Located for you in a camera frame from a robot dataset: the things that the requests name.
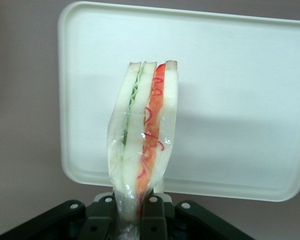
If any beige plastic tray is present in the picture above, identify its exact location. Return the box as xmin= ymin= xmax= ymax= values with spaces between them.
xmin=57 ymin=0 xmax=300 ymax=203

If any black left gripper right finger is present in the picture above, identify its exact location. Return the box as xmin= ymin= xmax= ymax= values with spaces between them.
xmin=139 ymin=184 xmax=256 ymax=240

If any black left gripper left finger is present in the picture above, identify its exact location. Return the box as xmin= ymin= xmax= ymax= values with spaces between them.
xmin=0 ymin=191 xmax=119 ymax=240

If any triangle sandwich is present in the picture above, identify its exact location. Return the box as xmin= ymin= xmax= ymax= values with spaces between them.
xmin=106 ymin=59 xmax=179 ymax=240

